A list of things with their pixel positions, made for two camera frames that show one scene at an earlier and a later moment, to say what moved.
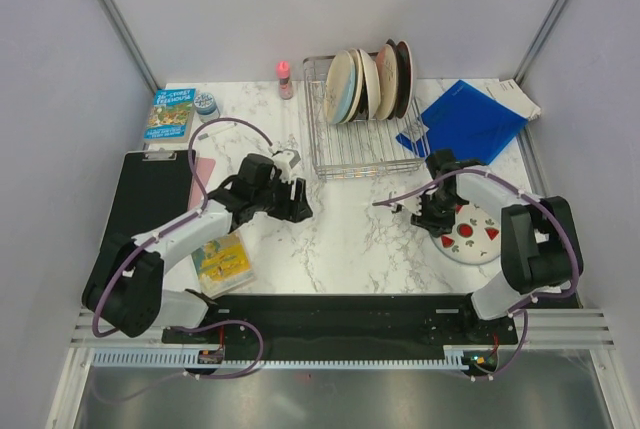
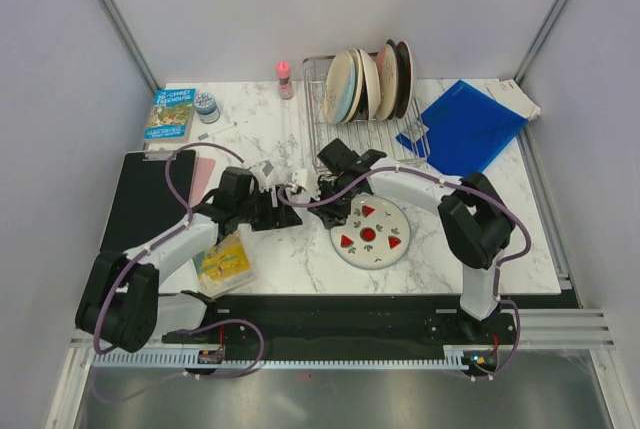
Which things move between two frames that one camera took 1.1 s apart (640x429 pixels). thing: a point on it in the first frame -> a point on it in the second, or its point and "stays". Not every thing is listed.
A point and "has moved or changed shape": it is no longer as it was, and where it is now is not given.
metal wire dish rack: x=362 y=148 stays
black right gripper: x=434 y=227 -> x=331 y=215
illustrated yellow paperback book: x=224 y=265 stays
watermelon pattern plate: x=474 y=238 has moved or changed shape
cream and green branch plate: x=358 y=75 stays
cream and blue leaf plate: x=339 y=87 stays
